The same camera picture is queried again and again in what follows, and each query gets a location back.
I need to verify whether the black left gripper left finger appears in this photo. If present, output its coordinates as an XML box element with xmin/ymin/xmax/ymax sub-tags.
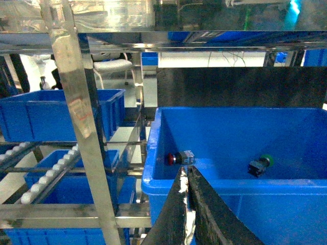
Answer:
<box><xmin>142</xmin><ymin>167</ymin><xmax>196</xmax><ymax>244</ymax></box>

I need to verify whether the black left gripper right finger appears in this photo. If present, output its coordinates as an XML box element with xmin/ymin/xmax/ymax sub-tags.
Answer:
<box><xmin>188</xmin><ymin>166</ymin><xmax>263</xmax><ymax>244</ymax></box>

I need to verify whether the red mushroom push button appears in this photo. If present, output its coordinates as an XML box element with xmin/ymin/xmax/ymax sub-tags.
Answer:
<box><xmin>167</xmin><ymin>151</ymin><xmax>195</xmax><ymax>165</ymax></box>

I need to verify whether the dark metal back plate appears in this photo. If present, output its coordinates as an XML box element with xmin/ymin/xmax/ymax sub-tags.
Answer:
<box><xmin>157</xmin><ymin>67</ymin><xmax>326</xmax><ymax>108</ymax></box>

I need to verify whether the steel shelf upright post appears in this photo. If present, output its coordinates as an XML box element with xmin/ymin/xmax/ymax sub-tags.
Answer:
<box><xmin>39</xmin><ymin>1</ymin><xmax>125</xmax><ymax>244</ymax></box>

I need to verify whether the green push button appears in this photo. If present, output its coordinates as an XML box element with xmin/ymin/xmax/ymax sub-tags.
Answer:
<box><xmin>248</xmin><ymin>154</ymin><xmax>274</xmax><ymax>178</ymax></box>

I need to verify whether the blue bin on left shelf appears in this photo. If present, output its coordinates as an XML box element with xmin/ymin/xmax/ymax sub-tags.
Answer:
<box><xmin>142</xmin><ymin>107</ymin><xmax>326</xmax><ymax>244</ymax></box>

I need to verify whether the white roller track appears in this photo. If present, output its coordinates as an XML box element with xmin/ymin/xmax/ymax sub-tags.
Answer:
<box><xmin>20</xmin><ymin>145</ymin><xmax>81</xmax><ymax>204</ymax></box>

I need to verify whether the blue bin left rack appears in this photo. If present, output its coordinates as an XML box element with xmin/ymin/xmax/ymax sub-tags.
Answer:
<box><xmin>1</xmin><ymin>89</ymin><xmax>125</xmax><ymax>142</ymax></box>

